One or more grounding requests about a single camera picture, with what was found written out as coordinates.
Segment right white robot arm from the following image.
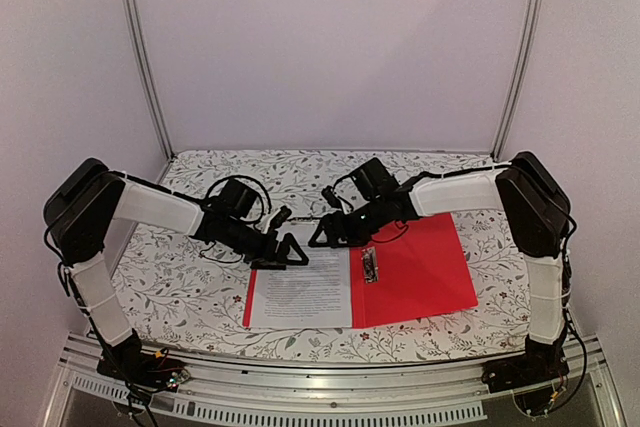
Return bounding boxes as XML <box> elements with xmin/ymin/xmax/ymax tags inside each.
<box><xmin>308</xmin><ymin>151</ymin><xmax>576</xmax><ymax>383</ymax></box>

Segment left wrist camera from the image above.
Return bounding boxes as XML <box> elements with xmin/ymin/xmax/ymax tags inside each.
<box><xmin>269</xmin><ymin>206</ymin><xmax>292</xmax><ymax>229</ymax></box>

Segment printed white paper sheets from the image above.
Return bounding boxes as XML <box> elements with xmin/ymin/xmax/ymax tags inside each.
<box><xmin>242</xmin><ymin>223</ymin><xmax>352</xmax><ymax>329</ymax></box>

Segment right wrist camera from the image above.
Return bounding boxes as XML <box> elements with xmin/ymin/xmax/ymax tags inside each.
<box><xmin>321</xmin><ymin>186</ymin><xmax>353</xmax><ymax>213</ymax></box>

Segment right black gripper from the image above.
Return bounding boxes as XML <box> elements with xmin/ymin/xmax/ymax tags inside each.
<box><xmin>309</xmin><ymin>197</ymin><xmax>388</xmax><ymax>248</ymax></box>

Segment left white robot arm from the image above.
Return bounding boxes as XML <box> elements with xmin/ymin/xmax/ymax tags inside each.
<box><xmin>43</xmin><ymin>158</ymin><xmax>309</xmax><ymax>381</ymax></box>

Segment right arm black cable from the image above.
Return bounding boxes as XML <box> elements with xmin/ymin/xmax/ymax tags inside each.
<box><xmin>414</xmin><ymin>161</ymin><xmax>516</xmax><ymax>183</ymax></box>

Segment left aluminium frame post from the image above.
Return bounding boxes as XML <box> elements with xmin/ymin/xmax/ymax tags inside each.
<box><xmin>122</xmin><ymin>0</ymin><xmax>175</xmax><ymax>161</ymax></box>

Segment aluminium front rail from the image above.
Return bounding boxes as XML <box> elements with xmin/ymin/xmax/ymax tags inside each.
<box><xmin>43</xmin><ymin>334</ymin><xmax>631</xmax><ymax>426</ymax></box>

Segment red file folder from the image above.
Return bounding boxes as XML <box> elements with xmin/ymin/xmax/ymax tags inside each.
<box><xmin>242</xmin><ymin>211</ymin><xmax>480</xmax><ymax>331</ymax></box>

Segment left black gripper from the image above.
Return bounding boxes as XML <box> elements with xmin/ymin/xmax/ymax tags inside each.
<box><xmin>224</xmin><ymin>218</ymin><xmax>309</xmax><ymax>270</ymax></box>

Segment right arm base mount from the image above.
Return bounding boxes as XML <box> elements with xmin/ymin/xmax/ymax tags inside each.
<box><xmin>481</xmin><ymin>336</ymin><xmax>569</xmax><ymax>417</ymax></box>

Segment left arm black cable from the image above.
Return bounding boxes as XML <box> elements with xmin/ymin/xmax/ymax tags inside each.
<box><xmin>205</xmin><ymin>175</ymin><xmax>274</xmax><ymax>218</ymax></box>

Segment spine metal folder clip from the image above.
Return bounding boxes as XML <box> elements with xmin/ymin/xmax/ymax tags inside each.
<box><xmin>361</xmin><ymin>247</ymin><xmax>379</xmax><ymax>284</ymax></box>

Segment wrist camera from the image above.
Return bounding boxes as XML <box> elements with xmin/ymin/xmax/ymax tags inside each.
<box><xmin>269</xmin><ymin>206</ymin><xmax>292</xmax><ymax>229</ymax></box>
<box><xmin>321</xmin><ymin>186</ymin><xmax>353</xmax><ymax>213</ymax></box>

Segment aluminium frame post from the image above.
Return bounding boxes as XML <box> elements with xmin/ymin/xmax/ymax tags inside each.
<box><xmin>122</xmin><ymin>0</ymin><xmax>175</xmax><ymax>161</ymax></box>
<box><xmin>491</xmin><ymin>0</ymin><xmax>543</xmax><ymax>160</ymax></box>

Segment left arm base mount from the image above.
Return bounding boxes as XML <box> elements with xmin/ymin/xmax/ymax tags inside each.
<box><xmin>96</xmin><ymin>330</ymin><xmax>191</xmax><ymax>392</ymax></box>

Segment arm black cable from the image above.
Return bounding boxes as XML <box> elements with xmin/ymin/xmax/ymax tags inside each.
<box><xmin>205</xmin><ymin>175</ymin><xmax>274</xmax><ymax>218</ymax></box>
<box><xmin>414</xmin><ymin>161</ymin><xmax>516</xmax><ymax>183</ymax></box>

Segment right aluminium frame post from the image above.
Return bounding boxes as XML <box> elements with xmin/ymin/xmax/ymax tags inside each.
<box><xmin>491</xmin><ymin>0</ymin><xmax>543</xmax><ymax>160</ymax></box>

